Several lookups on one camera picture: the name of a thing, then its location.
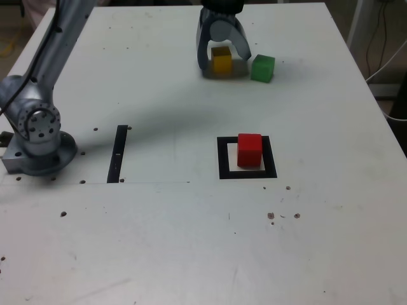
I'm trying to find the white cable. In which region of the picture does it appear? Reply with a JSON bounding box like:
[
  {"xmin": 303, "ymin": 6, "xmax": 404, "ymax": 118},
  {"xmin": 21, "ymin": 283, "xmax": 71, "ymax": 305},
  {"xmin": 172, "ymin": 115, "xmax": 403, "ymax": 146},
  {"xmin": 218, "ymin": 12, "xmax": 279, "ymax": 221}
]
[{"xmin": 364, "ymin": 39, "xmax": 407, "ymax": 83}]

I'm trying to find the red cube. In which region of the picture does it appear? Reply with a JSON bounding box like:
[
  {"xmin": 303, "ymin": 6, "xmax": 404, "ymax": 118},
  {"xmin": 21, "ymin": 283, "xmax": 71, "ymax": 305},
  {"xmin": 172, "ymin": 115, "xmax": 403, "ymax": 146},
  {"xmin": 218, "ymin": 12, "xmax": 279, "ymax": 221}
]
[{"xmin": 237, "ymin": 133, "xmax": 263, "ymax": 168}]

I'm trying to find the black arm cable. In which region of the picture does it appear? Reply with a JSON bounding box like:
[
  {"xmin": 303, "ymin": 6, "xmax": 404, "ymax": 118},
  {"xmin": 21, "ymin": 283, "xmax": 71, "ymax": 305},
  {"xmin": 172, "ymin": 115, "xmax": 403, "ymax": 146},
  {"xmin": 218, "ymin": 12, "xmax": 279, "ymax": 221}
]
[{"xmin": 0, "ymin": 0, "xmax": 63, "ymax": 117}]

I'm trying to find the pale pink cloth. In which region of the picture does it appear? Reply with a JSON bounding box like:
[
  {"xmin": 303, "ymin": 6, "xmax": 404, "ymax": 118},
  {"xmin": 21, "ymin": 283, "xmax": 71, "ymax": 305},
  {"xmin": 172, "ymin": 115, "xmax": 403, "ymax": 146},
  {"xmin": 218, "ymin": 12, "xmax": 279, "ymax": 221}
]
[{"xmin": 24, "ymin": 0, "xmax": 53, "ymax": 31}]

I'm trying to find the white frame post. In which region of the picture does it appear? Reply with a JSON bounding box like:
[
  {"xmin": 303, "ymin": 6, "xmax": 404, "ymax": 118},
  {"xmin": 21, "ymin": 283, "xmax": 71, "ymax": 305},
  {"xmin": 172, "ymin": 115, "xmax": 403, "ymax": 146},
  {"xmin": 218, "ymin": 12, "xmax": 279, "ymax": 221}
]
[{"xmin": 346, "ymin": 0, "xmax": 375, "ymax": 60}]

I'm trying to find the black base connector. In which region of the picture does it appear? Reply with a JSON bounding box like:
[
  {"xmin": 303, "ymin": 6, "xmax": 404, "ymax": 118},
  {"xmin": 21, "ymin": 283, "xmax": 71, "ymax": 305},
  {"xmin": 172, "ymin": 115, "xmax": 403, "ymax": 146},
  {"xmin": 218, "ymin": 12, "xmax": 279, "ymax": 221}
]
[{"xmin": 0, "ymin": 131, "xmax": 14, "ymax": 149}]

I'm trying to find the black tape square outline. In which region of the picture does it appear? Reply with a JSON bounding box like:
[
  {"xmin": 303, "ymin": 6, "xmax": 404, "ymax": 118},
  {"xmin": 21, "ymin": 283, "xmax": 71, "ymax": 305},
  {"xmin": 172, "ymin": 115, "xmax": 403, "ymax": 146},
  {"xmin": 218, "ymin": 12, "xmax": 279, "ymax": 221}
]
[{"xmin": 216, "ymin": 135, "xmax": 278, "ymax": 180}]

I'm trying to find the yellow cube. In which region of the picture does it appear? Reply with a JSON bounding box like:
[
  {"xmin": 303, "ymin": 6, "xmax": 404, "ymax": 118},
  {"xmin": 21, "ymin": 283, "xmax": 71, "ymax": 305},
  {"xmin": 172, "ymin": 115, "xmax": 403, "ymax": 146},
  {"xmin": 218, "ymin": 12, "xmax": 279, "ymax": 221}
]
[{"xmin": 210, "ymin": 46, "xmax": 232, "ymax": 74}]

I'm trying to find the green cube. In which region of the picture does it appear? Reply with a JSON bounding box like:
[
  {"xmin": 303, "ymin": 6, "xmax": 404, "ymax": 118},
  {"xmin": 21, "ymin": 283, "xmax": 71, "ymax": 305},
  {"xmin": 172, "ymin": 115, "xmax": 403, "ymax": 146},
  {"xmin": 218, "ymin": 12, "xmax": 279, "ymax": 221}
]
[{"xmin": 250, "ymin": 53, "xmax": 276, "ymax": 84}]

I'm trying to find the thin black hanging cable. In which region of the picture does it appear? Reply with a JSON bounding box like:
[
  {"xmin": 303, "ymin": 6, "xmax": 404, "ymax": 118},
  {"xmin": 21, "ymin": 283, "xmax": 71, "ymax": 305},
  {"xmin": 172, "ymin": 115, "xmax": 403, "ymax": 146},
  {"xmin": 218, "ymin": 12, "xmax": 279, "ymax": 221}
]
[{"xmin": 365, "ymin": 0, "xmax": 387, "ymax": 79}]

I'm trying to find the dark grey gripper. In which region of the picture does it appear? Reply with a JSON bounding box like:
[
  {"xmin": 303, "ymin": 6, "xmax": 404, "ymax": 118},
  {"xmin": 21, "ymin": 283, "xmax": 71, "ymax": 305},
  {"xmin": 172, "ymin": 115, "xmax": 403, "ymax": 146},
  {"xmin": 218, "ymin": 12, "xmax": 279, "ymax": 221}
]
[{"xmin": 195, "ymin": 8, "xmax": 253, "ymax": 71}]

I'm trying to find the black tape strip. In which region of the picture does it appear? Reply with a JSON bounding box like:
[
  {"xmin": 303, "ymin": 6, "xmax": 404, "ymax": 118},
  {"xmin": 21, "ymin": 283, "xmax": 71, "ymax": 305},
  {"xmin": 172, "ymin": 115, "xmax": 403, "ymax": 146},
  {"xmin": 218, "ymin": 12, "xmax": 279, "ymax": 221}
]
[{"xmin": 106, "ymin": 125, "xmax": 129, "ymax": 184}]

